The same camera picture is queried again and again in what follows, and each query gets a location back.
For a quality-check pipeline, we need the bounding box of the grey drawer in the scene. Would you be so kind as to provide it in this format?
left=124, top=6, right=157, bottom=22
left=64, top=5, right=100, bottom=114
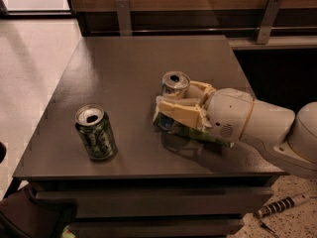
left=70, top=219, right=244, bottom=238
left=37, top=187, right=272, bottom=218

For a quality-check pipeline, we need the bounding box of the silver blue redbull can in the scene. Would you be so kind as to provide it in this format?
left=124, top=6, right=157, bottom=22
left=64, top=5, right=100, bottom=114
left=161, top=71, right=190, bottom=99

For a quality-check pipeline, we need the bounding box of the striped tool on floor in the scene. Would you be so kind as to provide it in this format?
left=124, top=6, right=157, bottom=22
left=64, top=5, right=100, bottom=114
left=255, top=193, right=310, bottom=219

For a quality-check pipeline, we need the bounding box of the upper grey drawer front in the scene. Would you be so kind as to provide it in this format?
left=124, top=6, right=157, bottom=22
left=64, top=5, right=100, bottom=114
left=37, top=187, right=272, bottom=218

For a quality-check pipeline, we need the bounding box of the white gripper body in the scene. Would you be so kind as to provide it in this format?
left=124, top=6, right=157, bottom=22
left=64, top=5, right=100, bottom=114
left=199, top=88, right=254, bottom=142

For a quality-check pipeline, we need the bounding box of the green chip bag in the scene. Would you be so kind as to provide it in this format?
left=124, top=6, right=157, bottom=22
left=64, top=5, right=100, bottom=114
left=153, top=112, right=234, bottom=148

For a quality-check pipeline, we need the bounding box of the horizontal metal rail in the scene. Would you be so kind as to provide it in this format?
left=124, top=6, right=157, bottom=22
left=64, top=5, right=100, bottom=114
left=88, top=26, right=317, bottom=37

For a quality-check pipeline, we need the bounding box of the green soda can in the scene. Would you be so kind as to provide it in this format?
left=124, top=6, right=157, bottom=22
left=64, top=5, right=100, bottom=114
left=75, top=104, right=117, bottom=161

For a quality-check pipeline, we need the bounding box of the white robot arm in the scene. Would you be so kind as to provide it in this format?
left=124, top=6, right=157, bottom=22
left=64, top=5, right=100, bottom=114
left=153, top=81, right=317, bottom=179

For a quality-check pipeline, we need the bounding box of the right metal bracket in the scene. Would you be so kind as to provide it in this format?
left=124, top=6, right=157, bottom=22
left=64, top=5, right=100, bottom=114
left=256, top=0, right=283, bottom=45

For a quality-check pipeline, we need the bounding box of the lower grey drawer front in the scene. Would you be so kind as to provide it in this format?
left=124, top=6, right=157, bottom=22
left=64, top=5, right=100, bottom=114
left=70, top=219, right=244, bottom=238

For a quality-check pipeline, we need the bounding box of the dark chair seat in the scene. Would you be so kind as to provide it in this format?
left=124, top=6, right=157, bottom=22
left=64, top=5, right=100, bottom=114
left=0, top=184, right=77, bottom=238

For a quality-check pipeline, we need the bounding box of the left metal bracket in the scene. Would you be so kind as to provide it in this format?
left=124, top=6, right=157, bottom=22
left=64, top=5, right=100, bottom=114
left=115, top=0, right=133, bottom=36

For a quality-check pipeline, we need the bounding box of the metal bracket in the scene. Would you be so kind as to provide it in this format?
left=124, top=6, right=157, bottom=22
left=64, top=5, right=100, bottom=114
left=115, top=0, right=133, bottom=36
left=256, top=0, right=283, bottom=45

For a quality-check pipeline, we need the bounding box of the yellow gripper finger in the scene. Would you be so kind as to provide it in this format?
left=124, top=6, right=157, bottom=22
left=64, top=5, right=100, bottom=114
left=156, top=95, right=208, bottom=130
left=188, top=80, right=216, bottom=104

